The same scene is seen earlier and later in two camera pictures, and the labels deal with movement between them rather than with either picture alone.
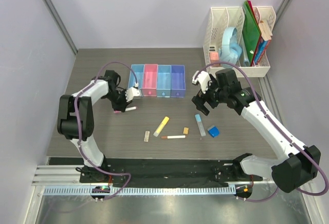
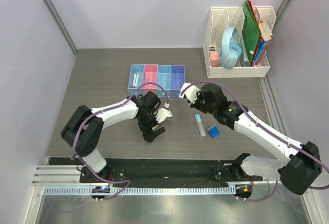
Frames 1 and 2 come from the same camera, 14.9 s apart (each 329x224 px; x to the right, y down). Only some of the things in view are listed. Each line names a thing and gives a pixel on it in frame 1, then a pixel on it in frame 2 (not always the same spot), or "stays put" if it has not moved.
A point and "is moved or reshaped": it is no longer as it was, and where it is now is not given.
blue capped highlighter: x=200 y=125 stays put
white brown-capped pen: x=173 y=136 -> x=136 y=80
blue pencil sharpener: x=213 y=131 stays put
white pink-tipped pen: x=126 y=109 is moved or reshaped
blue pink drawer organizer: x=159 y=80 stays put
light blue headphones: x=231 y=51 stays put
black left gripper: x=122 y=106 -> x=148 y=135
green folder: x=251 y=32 stays put
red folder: x=253 y=61 stays put
